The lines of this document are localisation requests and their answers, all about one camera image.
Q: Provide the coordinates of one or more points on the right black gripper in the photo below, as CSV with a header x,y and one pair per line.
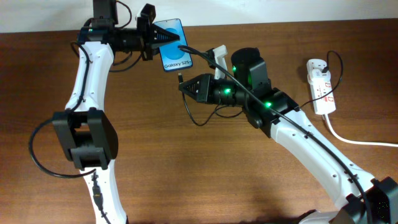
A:
x,y
204,89

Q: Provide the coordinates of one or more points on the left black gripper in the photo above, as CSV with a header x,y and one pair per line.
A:
x,y
148,37

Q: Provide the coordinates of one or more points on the blue screen Galaxy smartphone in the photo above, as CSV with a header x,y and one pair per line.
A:
x,y
171,56

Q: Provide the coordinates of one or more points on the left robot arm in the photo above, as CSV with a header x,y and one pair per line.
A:
x,y
86,135

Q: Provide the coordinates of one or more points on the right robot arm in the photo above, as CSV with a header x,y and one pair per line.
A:
x,y
358,196

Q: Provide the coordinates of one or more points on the white USB charger plug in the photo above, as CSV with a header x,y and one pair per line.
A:
x,y
316,75

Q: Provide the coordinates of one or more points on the white power strip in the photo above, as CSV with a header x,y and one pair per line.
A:
x,y
323,100

